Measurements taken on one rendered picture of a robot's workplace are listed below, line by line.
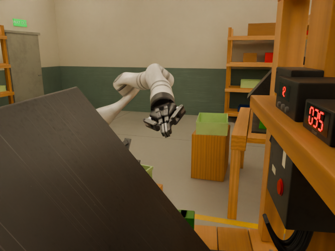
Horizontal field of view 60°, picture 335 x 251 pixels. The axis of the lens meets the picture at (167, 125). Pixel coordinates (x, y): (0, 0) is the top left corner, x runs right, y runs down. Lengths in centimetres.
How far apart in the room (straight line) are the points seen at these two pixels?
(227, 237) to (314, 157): 101
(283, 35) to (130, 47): 728
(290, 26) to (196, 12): 668
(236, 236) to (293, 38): 85
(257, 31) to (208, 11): 139
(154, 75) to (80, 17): 812
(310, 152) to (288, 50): 77
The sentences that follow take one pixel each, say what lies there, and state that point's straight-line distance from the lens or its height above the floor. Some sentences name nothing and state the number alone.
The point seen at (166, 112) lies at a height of 151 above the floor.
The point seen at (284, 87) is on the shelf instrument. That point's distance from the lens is 67.
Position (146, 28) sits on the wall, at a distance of 812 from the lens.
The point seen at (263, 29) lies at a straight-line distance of 706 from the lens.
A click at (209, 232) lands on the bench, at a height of 88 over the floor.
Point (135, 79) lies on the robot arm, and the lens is 114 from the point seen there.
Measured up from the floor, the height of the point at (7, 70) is 128.
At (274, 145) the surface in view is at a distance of 68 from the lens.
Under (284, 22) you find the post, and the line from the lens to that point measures 116.
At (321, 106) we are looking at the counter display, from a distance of 50.
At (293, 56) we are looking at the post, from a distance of 117.
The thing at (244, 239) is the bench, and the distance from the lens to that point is 139.
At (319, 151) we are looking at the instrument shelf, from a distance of 44.
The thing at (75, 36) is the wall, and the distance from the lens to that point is 913.
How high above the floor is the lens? 167
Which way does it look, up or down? 14 degrees down
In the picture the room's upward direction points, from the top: straight up
